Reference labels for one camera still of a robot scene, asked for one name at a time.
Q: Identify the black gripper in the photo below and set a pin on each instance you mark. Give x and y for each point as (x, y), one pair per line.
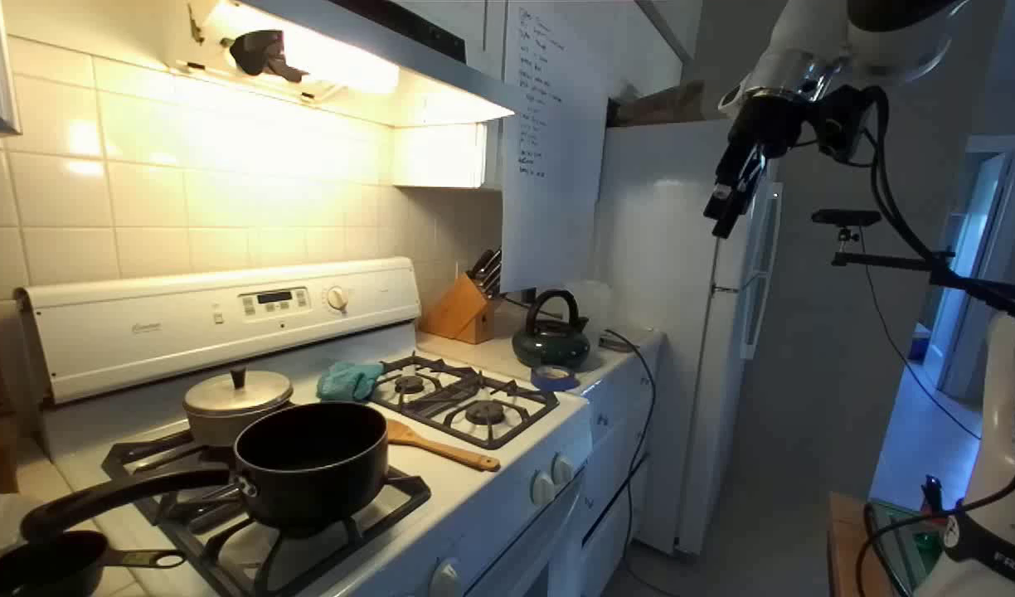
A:
(760, 134)

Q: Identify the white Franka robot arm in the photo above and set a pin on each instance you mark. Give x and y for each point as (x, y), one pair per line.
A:
(818, 36)

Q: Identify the white refrigerator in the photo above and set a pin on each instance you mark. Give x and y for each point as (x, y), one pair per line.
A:
(660, 277)

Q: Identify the brown box on refrigerator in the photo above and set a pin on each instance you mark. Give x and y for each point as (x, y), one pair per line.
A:
(657, 104)

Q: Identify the white board with writing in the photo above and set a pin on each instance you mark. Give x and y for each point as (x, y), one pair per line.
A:
(552, 134)

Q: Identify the dark green kettle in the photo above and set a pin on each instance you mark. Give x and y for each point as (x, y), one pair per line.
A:
(547, 342)

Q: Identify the small blue background object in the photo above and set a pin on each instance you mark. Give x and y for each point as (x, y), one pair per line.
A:
(921, 346)

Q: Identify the blue tape roll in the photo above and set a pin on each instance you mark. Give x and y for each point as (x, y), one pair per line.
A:
(554, 378)

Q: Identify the white drawer cabinet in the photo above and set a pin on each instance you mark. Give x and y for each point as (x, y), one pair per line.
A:
(611, 467)

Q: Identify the wooden knife block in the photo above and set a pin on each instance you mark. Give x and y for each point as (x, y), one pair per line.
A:
(454, 316)

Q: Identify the white stove knob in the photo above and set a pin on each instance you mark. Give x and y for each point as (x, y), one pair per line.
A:
(444, 579)
(541, 490)
(566, 470)

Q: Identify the black burner grate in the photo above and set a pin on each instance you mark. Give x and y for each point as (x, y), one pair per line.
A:
(478, 417)
(391, 500)

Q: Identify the white range hood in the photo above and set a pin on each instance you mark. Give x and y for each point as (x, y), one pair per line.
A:
(418, 54)

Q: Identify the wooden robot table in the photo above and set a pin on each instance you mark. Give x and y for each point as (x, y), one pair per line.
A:
(843, 550)

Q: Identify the wooden round object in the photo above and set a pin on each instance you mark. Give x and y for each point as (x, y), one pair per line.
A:
(441, 445)

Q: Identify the teal terry cloth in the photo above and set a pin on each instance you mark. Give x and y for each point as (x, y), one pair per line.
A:
(345, 382)

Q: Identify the large black saucepan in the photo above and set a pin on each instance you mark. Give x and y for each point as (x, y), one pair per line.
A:
(308, 470)

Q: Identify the dark hood lamp fixture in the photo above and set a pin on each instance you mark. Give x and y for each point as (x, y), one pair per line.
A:
(262, 52)

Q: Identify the white gas stove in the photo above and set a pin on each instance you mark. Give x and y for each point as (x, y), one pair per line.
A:
(154, 325)

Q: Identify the small black pan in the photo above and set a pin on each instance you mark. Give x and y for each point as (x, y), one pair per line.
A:
(45, 565)

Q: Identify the black camera stand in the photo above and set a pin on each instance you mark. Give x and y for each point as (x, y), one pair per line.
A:
(917, 264)

